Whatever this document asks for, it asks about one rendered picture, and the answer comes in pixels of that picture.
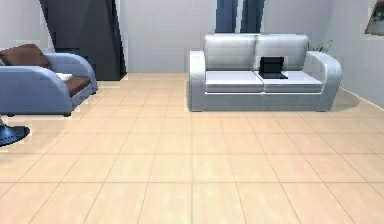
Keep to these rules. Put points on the white two-seat sofa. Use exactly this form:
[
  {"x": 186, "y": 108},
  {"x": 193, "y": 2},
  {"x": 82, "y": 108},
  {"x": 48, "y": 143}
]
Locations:
[{"x": 233, "y": 83}]

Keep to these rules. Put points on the black laptop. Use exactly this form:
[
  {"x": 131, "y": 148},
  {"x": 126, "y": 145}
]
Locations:
[{"x": 272, "y": 66}]

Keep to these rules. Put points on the dark blue curtain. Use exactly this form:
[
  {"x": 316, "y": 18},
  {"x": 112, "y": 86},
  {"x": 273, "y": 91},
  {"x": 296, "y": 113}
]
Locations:
[
  {"x": 226, "y": 15},
  {"x": 252, "y": 15}
]

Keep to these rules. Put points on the white book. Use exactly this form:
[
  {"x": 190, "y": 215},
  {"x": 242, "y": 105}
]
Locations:
[{"x": 64, "y": 77}]

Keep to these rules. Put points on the green house plant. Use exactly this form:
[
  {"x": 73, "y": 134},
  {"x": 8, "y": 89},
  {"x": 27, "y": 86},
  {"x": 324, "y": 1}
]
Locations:
[{"x": 320, "y": 46}]

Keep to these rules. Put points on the blue-grey armchair brown cushions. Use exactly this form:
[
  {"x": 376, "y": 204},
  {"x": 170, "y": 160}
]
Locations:
[{"x": 36, "y": 86}]

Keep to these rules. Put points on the framed wall picture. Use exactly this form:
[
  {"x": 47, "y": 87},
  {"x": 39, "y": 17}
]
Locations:
[{"x": 376, "y": 18}]

